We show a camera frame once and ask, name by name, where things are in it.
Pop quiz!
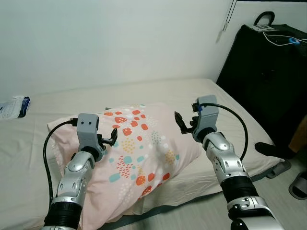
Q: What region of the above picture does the pink patterned pillow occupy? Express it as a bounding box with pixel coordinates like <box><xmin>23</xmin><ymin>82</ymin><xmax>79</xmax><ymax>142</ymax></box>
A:
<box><xmin>47</xmin><ymin>103</ymin><xmax>204</xmax><ymax>230</ymax></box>

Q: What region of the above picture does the beige bed mattress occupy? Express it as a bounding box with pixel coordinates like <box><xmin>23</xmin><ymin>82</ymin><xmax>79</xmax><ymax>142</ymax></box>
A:
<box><xmin>0</xmin><ymin>78</ymin><xmax>288</xmax><ymax>230</ymax></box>

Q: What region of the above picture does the black suitcase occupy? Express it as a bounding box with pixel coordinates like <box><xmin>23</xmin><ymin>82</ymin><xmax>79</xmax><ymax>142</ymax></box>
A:
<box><xmin>216</xmin><ymin>11</ymin><xmax>307</xmax><ymax>160</ymax></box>

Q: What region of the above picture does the person's leg with black sock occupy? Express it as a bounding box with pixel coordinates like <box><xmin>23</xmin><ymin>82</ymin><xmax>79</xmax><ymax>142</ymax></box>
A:
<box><xmin>254</xmin><ymin>115</ymin><xmax>307</xmax><ymax>160</ymax></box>

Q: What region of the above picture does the grey slipper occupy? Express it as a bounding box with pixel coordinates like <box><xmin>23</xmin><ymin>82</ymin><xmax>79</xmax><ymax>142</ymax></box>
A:
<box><xmin>265</xmin><ymin>160</ymin><xmax>292</xmax><ymax>179</ymax></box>
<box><xmin>288</xmin><ymin>171</ymin><xmax>307</xmax><ymax>201</ymax></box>

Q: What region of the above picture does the white blue wipes pack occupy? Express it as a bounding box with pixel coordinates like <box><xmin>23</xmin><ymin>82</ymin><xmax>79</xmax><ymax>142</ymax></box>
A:
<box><xmin>0</xmin><ymin>96</ymin><xmax>31</xmax><ymax>119</ymax></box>

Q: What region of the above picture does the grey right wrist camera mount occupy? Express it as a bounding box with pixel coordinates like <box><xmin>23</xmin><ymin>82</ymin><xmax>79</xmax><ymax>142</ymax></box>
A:
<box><xmin>194</xmin><ymin>95</ymin><xmax>219</xmax><ymax>140</ymax></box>

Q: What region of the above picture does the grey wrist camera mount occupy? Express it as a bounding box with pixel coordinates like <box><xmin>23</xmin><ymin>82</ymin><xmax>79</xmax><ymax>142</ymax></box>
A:
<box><xmin>76</xmin><ymin>113</ymin><xmax>102</xmax><ymax>149</ymax></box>
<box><xmin>194</xmin><ymin>95</ymin><xmax>219</xmax><ymax>140</ymax></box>

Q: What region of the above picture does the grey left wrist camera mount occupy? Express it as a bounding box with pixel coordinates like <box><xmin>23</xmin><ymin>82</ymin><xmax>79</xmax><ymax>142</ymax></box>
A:
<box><xmin>76</xmin><ymin>113</ymin><xmax>102</xmax><ymax>149</ymax></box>

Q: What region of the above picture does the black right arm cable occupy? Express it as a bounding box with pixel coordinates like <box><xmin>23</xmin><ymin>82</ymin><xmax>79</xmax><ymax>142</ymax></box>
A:
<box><xmin>210</xmin><ymin>103</ymin><xmax>249</xmax><ymax>162</ymax></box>

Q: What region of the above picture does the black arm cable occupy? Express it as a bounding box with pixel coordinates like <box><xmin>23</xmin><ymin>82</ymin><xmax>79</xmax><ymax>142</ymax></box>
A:
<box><xmin>210</xmin><ymin>103</ymin><xmax>249</xmax><ymax>162</ymax></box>
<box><xmin>43</xmin><ymin>119</ymin><xmax>78</xmax><ymax>204</ymax></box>

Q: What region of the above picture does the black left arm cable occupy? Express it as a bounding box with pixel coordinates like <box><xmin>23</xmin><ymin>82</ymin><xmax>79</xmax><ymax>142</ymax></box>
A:
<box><xmin>43</xmin><ymin>119</ymin><xmax>78</xmax><ymax>204</ymax></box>

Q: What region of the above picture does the white hanging pull cord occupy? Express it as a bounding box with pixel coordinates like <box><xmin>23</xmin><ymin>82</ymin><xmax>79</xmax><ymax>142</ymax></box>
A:
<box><xmin>222</xmin><ymin>0</ymin><xmax>238</xmax><ymax>32</ymax></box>

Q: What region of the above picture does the white cable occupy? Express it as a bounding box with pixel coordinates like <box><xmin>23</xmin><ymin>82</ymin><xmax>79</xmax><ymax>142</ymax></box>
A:
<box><xmin>263</xmin><ymin>30</ymin><xmax>307</xmax><ymax>47</ymax></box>

